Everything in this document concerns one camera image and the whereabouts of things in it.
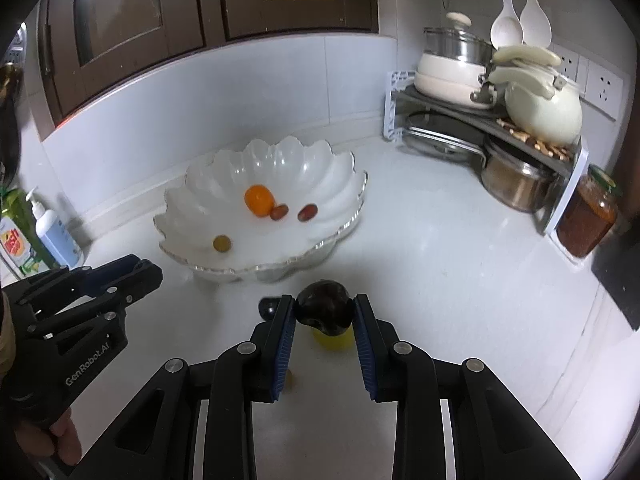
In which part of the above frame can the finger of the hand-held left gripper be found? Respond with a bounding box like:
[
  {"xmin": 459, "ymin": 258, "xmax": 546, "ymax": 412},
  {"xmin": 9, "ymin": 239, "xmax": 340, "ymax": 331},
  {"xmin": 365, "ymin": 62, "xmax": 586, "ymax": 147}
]
[
  {"xmin": 15, "ymin": 254, "xmax": 142, "ymax": 307},
  {"xmin": 30, "ymin": 259, "xmax": 164, "ymax": 342}
]

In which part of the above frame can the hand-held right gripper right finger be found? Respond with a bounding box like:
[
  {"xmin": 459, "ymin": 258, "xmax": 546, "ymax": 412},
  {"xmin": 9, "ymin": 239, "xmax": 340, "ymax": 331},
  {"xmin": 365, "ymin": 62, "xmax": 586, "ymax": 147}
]
[{"xmin": 352, "ymin": 294, "xmax": 583, "ymax": 480}]

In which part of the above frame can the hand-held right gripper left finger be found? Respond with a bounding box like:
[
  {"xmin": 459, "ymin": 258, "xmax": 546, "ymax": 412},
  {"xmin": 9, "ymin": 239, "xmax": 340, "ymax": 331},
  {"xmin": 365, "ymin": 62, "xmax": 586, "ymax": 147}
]
[{"xmin": 65, "ymin": 294, "xmax": 298, "ymax": 480}]

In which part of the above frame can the green apple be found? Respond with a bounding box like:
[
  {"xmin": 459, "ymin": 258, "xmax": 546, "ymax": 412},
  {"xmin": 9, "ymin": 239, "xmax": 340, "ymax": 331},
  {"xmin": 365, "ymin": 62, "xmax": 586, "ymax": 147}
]
[{"xmin": 310, "ymin": 327, "xmax": 356, "ymax": 353}]

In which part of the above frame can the dark purple plum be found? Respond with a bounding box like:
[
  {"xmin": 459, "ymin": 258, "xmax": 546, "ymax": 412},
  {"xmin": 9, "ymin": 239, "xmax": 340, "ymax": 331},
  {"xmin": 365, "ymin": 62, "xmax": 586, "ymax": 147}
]
[{"xmin": 295, "ymin": 281, "xmax": 352, "ymax": 337}]

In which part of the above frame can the small orange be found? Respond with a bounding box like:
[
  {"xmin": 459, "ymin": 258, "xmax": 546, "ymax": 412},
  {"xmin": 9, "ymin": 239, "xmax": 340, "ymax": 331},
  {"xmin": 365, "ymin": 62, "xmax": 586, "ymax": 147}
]
[{"xmin": 244, "ymin": 185, "xmax": 275, "ymax": 218}]

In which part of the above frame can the white scalloped bowl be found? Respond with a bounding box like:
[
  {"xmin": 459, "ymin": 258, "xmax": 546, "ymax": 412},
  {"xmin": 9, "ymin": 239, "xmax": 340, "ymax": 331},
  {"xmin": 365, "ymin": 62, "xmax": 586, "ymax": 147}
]
[{"xmin": 152, "ymin": 135, "xmax": 368, "ymax": 284}]

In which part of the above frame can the person's left hand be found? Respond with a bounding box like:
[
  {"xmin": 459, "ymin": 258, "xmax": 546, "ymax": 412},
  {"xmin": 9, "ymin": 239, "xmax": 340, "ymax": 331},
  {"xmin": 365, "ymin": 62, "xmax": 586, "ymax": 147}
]
[{"xmin": 45, "ymin": 406, "xmax": 84, "ymax": 467}]

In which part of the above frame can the white blue pump bottle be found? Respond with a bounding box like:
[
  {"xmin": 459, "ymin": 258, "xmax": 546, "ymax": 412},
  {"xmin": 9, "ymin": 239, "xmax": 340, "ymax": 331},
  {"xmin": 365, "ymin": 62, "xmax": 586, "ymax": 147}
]
[{"xmin": 25, "ymin": 187, "xmax": 83, "ymax": 268}]

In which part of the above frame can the green dish soap bottle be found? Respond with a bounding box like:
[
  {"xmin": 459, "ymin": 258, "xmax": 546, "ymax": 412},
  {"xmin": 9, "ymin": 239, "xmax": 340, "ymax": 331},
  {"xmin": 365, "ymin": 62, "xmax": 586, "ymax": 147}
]
[{"xmin": 0, "ymin": 187, "xmax": 56, "ymax": 281}]

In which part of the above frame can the brass ladle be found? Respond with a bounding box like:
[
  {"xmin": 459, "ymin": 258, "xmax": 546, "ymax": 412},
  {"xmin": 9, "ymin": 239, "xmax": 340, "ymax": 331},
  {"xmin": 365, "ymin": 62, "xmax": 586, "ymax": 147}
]
[{"xmin": 0, "ymin": 62, "xmax": 23, "ymax": 106}]

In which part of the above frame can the glass pan lid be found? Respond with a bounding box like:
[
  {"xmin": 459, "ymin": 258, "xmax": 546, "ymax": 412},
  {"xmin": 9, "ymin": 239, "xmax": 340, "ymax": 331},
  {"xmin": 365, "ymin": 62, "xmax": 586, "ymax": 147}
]
[{"xmin": 402, "ymin": 110, "xmax": 486, "ymax": 161}]

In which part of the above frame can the stainless steel pot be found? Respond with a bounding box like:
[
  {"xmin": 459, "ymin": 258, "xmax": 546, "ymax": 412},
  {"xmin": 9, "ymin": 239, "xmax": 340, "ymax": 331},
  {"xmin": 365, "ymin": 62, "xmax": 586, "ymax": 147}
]
[{"xmin": 481, "ymin": 135, "xmax": 566, "ymax": 213}]

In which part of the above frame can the brown framed glass door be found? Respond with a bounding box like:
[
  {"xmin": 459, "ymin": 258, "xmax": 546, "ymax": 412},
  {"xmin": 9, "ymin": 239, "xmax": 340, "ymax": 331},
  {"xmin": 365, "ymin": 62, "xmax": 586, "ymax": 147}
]
[
  {"xmin": 197, "ymin": 0, "xmax": 379, "ymax": 43},
  {"xmin": 37, "ymin": 0, "xmax": 206, "ymax": 121}
]

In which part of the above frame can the white grey corner shelf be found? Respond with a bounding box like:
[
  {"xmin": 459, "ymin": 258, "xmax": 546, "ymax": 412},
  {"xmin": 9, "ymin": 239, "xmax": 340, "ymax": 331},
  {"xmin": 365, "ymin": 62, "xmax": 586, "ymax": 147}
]
[{"xmin": 384, "ymin": 71, "xmax": 588, "ymax": 236}]

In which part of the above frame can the glass jar of sauce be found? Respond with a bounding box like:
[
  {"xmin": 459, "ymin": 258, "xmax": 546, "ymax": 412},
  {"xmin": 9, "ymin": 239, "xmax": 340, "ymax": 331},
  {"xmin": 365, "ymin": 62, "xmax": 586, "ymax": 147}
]
[{"xmin": 557, "ymin": 164, "xmax": 621, "ymax": 258}]

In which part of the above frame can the cream frying pan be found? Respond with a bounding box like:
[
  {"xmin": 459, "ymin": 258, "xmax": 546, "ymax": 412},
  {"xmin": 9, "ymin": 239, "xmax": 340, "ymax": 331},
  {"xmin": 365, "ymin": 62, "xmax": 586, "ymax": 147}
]
[{"xmin": 414, "ymin": 67, "xmax": 556, "ymax": 111}]

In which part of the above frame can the patterned trivet mat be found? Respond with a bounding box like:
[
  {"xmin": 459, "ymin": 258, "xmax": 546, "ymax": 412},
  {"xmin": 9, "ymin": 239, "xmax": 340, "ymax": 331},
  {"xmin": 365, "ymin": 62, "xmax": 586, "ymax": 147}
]
[{"xmin": 495, "ymin": 116, "xmax": 576, "ymax": 161}]

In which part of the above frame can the white saucepan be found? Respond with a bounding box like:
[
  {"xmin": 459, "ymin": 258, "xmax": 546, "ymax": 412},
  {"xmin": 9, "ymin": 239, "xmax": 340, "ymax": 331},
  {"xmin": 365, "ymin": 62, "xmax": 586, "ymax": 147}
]
[{"xmin": 416, "ymin": 46, "xmax": 562, "ymax": 88}]

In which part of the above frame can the cream ceramic pot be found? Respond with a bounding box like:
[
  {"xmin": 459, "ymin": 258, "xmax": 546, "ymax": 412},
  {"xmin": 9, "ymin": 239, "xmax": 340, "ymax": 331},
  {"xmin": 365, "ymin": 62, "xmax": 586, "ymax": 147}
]
[{"xmin": 504, "ymin": 72, "xmax": 584, "ymax": 145}]

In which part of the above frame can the white plastic spoon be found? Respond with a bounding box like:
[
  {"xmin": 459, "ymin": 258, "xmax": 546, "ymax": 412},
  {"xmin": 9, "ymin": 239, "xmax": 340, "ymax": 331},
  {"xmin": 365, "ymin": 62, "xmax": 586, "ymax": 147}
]
[
  {"xmin": 490, "ymin": 0, "xmax": 524, "ymax": 50},
  {"xmin": 520, "ymin": 0, "xmax": 553, "ymax": 46}
]

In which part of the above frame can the white wall socket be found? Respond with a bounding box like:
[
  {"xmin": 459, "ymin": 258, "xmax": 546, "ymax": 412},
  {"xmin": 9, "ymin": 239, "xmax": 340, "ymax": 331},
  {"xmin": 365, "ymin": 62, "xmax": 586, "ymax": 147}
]
[
  {"xmin": 550, "ymin": 45, "xmax": 581, "ymax": 83},
  {"xmin": 580, "ymin": 57, "xmax": 626, "ymax": 121}
]

